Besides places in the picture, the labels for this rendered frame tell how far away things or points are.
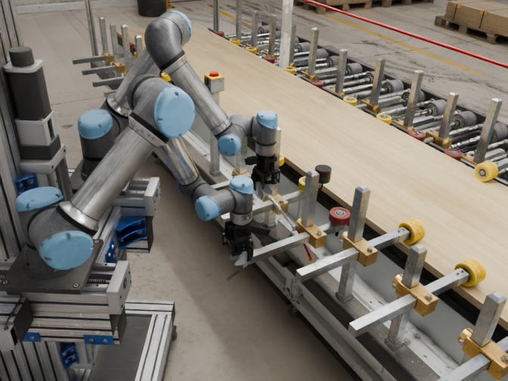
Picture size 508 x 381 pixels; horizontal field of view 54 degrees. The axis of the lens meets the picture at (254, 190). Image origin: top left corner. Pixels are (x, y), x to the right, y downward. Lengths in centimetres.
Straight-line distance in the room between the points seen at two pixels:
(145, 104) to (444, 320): 122
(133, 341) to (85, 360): 32
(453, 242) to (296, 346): 106
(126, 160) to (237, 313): 165
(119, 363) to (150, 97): 137
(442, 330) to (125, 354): 131
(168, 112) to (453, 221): 123
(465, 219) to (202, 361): 137
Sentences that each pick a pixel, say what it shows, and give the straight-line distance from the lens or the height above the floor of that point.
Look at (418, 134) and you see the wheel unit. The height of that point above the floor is 91.
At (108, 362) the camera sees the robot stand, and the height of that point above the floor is 21.
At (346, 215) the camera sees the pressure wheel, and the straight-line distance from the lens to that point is 193.
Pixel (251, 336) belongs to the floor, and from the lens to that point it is 265.
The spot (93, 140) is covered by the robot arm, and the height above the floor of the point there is 121.
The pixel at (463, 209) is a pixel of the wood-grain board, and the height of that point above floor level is 90.
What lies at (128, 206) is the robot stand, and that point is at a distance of 191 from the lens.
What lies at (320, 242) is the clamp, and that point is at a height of 85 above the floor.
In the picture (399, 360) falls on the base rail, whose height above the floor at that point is 70.
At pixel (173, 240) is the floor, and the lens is 325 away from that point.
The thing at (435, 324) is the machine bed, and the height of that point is 69.
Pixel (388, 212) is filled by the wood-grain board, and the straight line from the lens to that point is 201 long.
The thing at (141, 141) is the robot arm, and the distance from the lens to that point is 126.
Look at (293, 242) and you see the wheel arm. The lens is 184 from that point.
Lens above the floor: 199
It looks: 32 degrees down
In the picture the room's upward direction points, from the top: 2 degrees clockwise
